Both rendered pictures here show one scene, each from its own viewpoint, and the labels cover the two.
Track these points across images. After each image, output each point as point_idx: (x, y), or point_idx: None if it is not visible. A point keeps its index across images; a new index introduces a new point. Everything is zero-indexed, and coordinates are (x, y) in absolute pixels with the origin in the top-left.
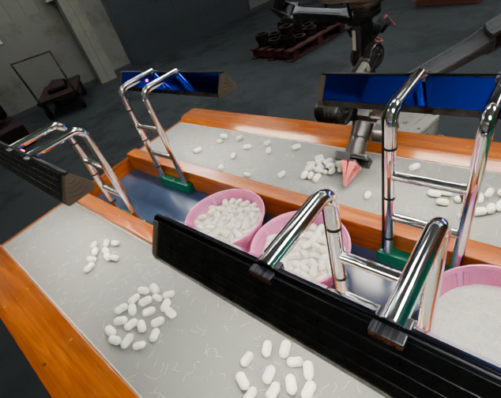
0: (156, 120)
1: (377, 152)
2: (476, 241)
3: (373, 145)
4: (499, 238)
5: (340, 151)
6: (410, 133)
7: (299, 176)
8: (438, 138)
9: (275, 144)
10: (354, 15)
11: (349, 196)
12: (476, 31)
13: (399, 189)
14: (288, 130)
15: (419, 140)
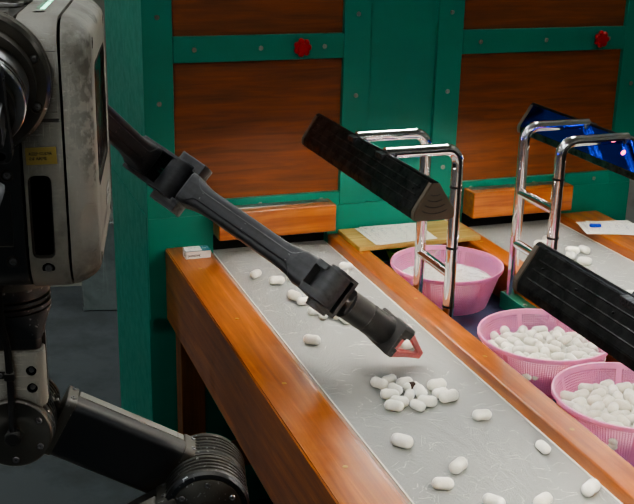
0: None
1: (308, 374)
2: (387, 283)
3: (305, 373)
4: (359, 290)
5: (403, 323)
6: (244, 355)
7: (453, 406)
8: (235, 336)
9: (427, 479)
10: (41, 304)
11: (423, 358)
12: (202, 180)
13: (362, 339)
14: (377, 468)
15: (254, 345)
